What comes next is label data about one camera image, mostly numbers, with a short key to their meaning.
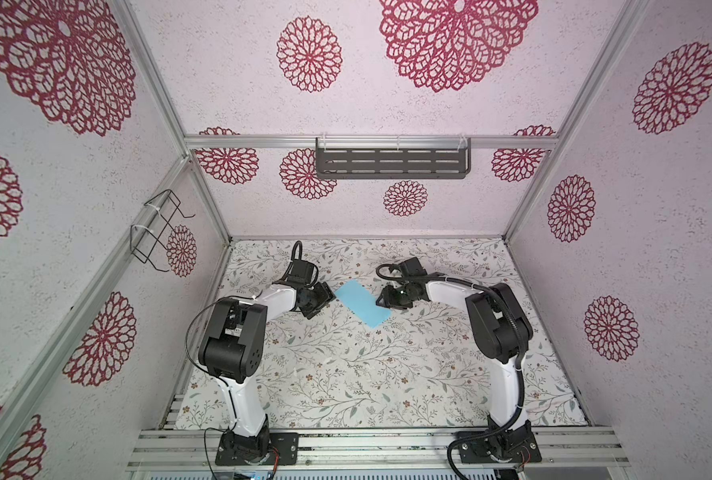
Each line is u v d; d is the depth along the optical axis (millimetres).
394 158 922
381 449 759
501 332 551
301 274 796
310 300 845
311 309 861
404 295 877
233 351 501
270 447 730
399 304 914
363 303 1032
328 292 890
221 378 524
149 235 750
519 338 578
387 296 901
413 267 854
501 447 651
